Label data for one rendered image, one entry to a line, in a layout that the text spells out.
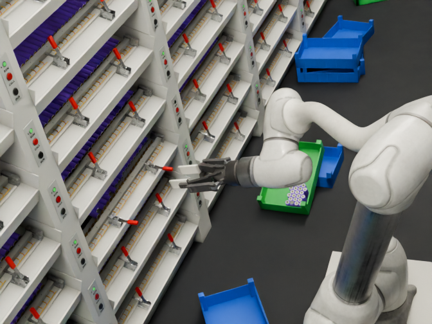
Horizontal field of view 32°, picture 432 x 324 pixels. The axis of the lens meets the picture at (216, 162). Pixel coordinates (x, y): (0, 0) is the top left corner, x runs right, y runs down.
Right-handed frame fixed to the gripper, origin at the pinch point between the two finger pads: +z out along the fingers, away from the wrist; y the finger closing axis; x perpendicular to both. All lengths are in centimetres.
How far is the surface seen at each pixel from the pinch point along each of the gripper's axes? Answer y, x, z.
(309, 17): 194, -45, 30
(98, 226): -17.9, -3.4, 24.5
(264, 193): 58, -55, 13
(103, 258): -26.1, -8.8, 20.7
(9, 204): -48, 31, 16
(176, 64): 50, 13, 20
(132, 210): -5.0, -8.4, 21.2
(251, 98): 100, -35, 27
